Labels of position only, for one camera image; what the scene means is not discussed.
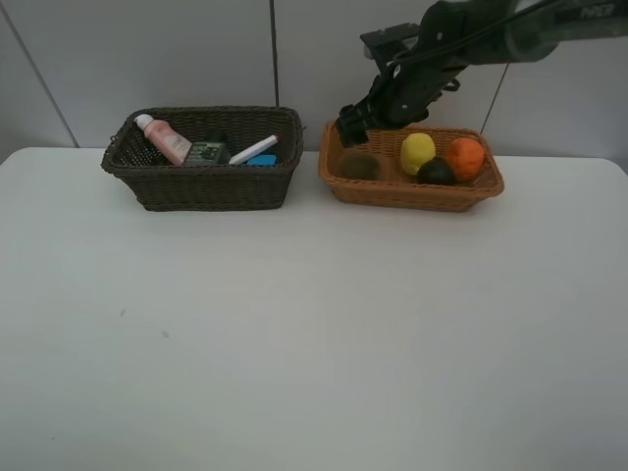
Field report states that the orange wicker basket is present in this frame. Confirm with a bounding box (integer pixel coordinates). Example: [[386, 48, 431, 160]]
[[318, 122, 504, 212]]

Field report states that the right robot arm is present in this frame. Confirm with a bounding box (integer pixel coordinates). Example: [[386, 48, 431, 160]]
[[336, 1, 627, 147]]

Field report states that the dark mangosteen fruit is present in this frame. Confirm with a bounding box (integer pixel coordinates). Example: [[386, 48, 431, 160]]
[[416, 158, 456, 185]]

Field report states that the orange tangerine fruit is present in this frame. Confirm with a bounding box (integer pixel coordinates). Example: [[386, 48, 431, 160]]
[[445, 137, 486, 182]]

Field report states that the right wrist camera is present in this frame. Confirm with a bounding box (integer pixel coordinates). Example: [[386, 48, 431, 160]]
[[360, 23, 420, 63]]

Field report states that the yellow lemon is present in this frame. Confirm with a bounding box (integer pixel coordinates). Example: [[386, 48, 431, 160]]
[[399, 132, 436, 177]]

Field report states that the black square bottle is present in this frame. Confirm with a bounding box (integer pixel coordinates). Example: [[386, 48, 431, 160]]
[[183, 131, 231, 167]]

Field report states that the brown kiwi fruit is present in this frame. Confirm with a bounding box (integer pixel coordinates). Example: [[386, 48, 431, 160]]
[[337, 152, 382, 181]]

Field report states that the pink lotion bottle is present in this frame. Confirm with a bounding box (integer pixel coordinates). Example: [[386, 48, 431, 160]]
[[133, 114, 192, 167]]

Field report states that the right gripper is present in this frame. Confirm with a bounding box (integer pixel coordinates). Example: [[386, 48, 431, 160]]
[[335, 61, 461, 147]]

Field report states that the dark brown wicker basket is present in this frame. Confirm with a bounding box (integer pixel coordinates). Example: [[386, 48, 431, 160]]
[[101, 106, 303, 212]]

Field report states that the black whiteboard eraser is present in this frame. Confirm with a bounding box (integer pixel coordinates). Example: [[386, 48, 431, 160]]
[[245, 153, 277, 166]]

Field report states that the white pink-tipped marker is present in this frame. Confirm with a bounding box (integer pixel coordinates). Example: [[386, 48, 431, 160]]
[[229, 134, 279, 165]]

